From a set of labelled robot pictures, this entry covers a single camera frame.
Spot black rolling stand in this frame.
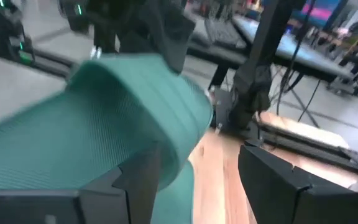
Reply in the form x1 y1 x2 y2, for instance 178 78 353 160
326 46 358 108

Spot black left table frame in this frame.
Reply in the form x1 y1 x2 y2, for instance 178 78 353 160
209 0 358 175

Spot computer monitor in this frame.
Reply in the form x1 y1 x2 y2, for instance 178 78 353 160
290 0 349 30

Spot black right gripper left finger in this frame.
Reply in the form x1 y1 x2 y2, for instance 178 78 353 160
78 142 163 224

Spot black keyboard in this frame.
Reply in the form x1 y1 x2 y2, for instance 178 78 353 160
194 12 249 50

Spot grey side desk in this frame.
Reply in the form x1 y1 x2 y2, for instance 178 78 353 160
185 14 354 91

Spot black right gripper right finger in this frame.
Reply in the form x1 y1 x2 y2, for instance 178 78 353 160
238 145 358 224

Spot teal rubber slide sandal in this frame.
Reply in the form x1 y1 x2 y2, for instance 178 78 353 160
0 52 214 224

